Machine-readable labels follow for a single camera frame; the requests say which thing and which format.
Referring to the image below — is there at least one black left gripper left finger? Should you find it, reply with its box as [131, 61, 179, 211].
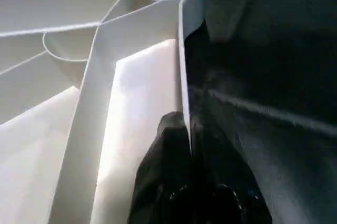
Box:
[128, 110, 192, 224]

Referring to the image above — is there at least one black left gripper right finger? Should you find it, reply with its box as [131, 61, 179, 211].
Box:
[191, 121, 274, 224]

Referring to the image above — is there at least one white plastic table top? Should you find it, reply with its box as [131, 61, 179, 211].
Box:
[0, 0, 209, 224]

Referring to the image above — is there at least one black work mat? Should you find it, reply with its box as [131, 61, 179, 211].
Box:
[182, 0, 337, 224]

